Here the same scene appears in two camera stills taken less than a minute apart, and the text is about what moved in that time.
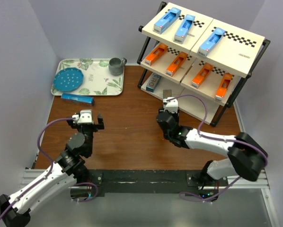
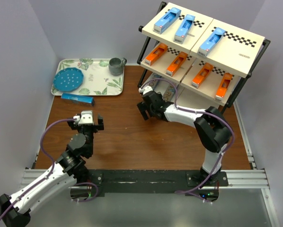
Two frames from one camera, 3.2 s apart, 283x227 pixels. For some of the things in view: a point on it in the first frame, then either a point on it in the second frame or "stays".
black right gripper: x=176 y=115 → x=143 y=108
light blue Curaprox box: x=166 y=21 stays
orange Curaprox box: x=223 y=86 stays
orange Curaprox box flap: x=201 y=74 stays
